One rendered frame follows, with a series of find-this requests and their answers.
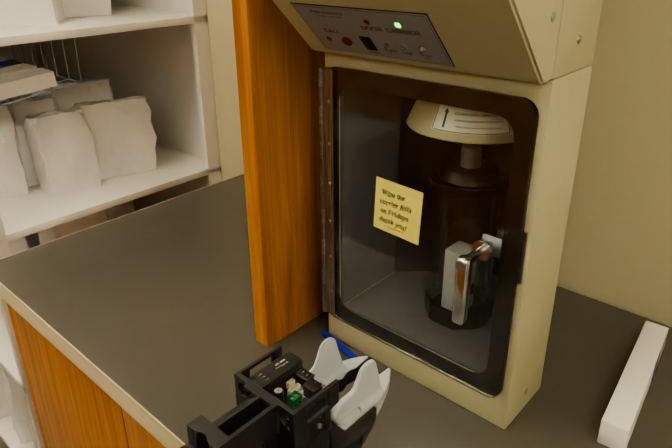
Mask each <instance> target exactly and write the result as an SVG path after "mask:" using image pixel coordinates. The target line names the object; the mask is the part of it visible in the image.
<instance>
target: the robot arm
mask: <svg viewBox="0 0 672 448"><path fill-rule="evenodd" d="M269 357H271V363H270V364H268V365H267V366H265V367H264V368H262V369H261V370H259V371H258V372H256V373H255V374H253V375H251V376H250V370H251V369H252V368H254V367H255V366H257V365H258V364H260V363H261V362H263V361H265V360H266V359H268V358H269ZM390 372H391V369H390V368H389V367H386V368H385V369H384V370H382V371H381V372H380V373H378V369H377V365H376V362H375V361H374V360H373V359H370V357H368V356H361V357H355V358H351V359H347V360H344V361H342V359H341V355H340V352H339V349H338V346H337V343H336V340H335V339H334V338H333V337H329V338H326V339H325V340H324V341H323V342H322V343H321V345H320V347H319V350H318V353H317V357H316V360H315V363H314V365H313V367H312V368H311V370H309V371H308V370H306V369H305V368H303V359H302V358H300V357H299V356H297V355H295V354H294V353H292V352H290V351H288V352H286V353H285V354H283V355H282V346H281V345H280V344H279V345H278V346H276V347H275V348H273V349H272V350H270V351H269V352H267V353H265V354H264V355H262V356H261V357H259V358H258V359H256V360H255V361H253V362H251V363H250V364H248V365H247V366H245V367H244V368H242V369H241V370H239V371H237V372H236V373H234V379H235V390H236V402H237V406H235V407H234V408H232V409H231V410H229V411H228V412H226V413H225V414H224V415H222V416H221V417H219V418H218V419H216V420H215V421H213V422H211V421H209V420H208V419H207V418H206V417H204V416H203V415H202V414H201V415H199V416H198V417H196V418H195V419H193V420H192V421H190V422H189V423H187V424H186V426H187V433H188V440H189V442H188V443H186V444H185V445H183V446H182V447H180V448H361V447H362V446H363V444H364V442H365V441H366V439H367V437H368V435H369V433H370V431H371V429H372V427H373V425H374V423H375V421H376V417H377V415H378V413H379V411H380V409H381V407H382V405H383V402H384V400H385V397H386V395H387V392H388V389H389V384H390ZM353 381H355V382H354V385H353V387H352V389H351V390H350V391H349V392H348V393H347V394H346V395H345V396H344V397H342V398H341V399H340V400H339V392H342V391H343V390H344V389H345V387H346V386H347V385H348V384H349V383H351V382H353ZM334 405H335V406H334ZM333 406H334V407H333ZM331 409H332V410H331ZM331 424H332V427H331ZM330 427H331V428H330ZM329 428H330V430H329Z"/></svg>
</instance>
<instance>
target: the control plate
mask: <svg viewBox="0 0 672 448"><path fill-rule="evenodd" d="M290 4H291V5H292V6H293V8H294V9H295V10H296V11H297V13H298V14H299V15H300V17H301V18H302V19H303V20H304V22H305V23H306V24H307V26H308V27H309V28H310V29H311V31H312V32H313V33H314V35H315V36H316V37H317V38H318V40H319V41H320V42H321V43H322V45H323V46H324V47H325V49H330V50H337V51H344V52H351V53H358V54H365V55H372V56H379V57H386V58H393V59H400V60H407V61H414V62H421V63H428V64H435V65H442V66H449V67H455V65H454V64H453V62H452V60H451V58H450V56H449V54H448V52H447V50H446V49H445V47H444V45H443V43H442V41H441V39H440V37H439V35H438V34H437V32H436V30H435V28H434V26H433V24H432V22H431V21H430V19H429V17H428V15H427V14H425V13H413V12H401V11H388V10H376V9H364V8H352V7H340V6H328V5H316V4H303V3H291V2H290ZM363 19H367V20H369V21H370V22H371V25H366V24H364V23H363V21H362V20H363ZM394 22H399V23H400V24H401V25H402V28H401V29H399V28H397V27H395V26H394V24H393V23H394ZM326 35H327V36H330V37H331V38H332V39H333V41H329V40H327V39H326V38H325V36H326ZM359 36H363V37H369V38H370V39H371V40H372V42H373V43H374V45H375V46H376V48H377V49H378V51H375V50H368V49H367V48H366V47H365V45H364V44H363V43H362V41H361V40H360V38H359ZM343 37H347V38H349V39H350V40H352V42H353V44H352V45H351V46H347V45H345V44H344V43H343V42H342V38H343ZM384 42H387V43H389V44H390V46H391V47H389V48H388V47H387V49H385V48H384V44H383V43H384ZM402 44H404V45H406V46H407V47H408V49H407V50H404V51H401V46H400V45H402ZM420 46H421V47H424V48H425V49H426V52H423V53H422V54H421V53H419V49H418V47H420Z"/></svg>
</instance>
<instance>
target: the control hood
mask: <svg viewBox="0 0 672 448"><path fill-rule="evenodd" d="M273 2H274V3H275V4H276V5H277V7H278V8H279V9H280V10H281V11H282V13H283V14H284V15H285V16H286V18H287V19H288V20H289V21H290V23H291V24H292V25H293V26H294V28H295V29H296V30H297V31H298V33H299V34H300V35H301V36H302V37H303V39H304V40H305V41H306V42H307V44H308V45H309V46H310V47H311V49H313V50H315V51H321V52H328V53H335V54H342V55H348V56H355V57H362V58H369V59H375V60H382V61H389V62H396V63H402V64H409V65H416V66H423V67H429V68H436V69H443V70H450V71H456V72H463V73H470V74H476V75H483V76H490V77H497V78H503V79H510V80H517V81H524V82H530V83H537V84H543V83H545V82H548V81H549V80H550V79H552V77H553V70H554V63H555V55H556V48H557V41H558V33H559V26H560V19H561V12H562V4H563V0H273ZM290 2H291V3H303V4H316V5H328V6H340V7H352V8H364V9H376V10H388V11H401V12H413V13H425V14H427V15H428V17H429V19H430V21H431V22H432V24H433V26H434V28H435V30H436V32H437V34H438V35H439V37H440V39H441V41H442V43H443V45H444V47H445V49H446V50H447V52H448V54H449V56H450V58H451V60H452V62H453V64H454V65H455V67H449V66H442V65H435V64H428V63H421V62H414V61H407V60H400V59H393V58H386V57H379V56H372V55H365V54H358V53H351V52H344V51H337V50H330V49H325V47H324V46H323V45H322V43H321V42H320V41H319V40H318V38H317V37H316V36H315V35H314V33H313V32H312V31H311V29H310V28H309V27H308V26H307V24H306V23H305V22H304V20H303V19H302V18H301V17H300V15H299V14H298V13H297V11H296V10H295V9H294V8H293V6H292V5H291V4H290Z"/></svg>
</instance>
